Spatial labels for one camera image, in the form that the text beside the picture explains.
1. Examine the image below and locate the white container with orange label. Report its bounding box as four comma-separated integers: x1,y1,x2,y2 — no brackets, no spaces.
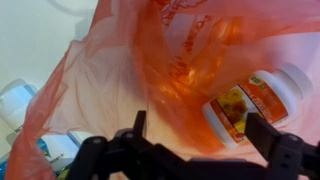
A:
201,63,315,150

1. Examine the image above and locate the orange plastic bag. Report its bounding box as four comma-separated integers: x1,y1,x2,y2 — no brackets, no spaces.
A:
4,0,320,180

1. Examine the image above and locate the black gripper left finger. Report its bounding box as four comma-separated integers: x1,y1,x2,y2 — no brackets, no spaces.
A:
132,110,148,138

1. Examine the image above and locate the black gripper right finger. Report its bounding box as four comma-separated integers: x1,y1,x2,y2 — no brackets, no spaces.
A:
244,112,282,164

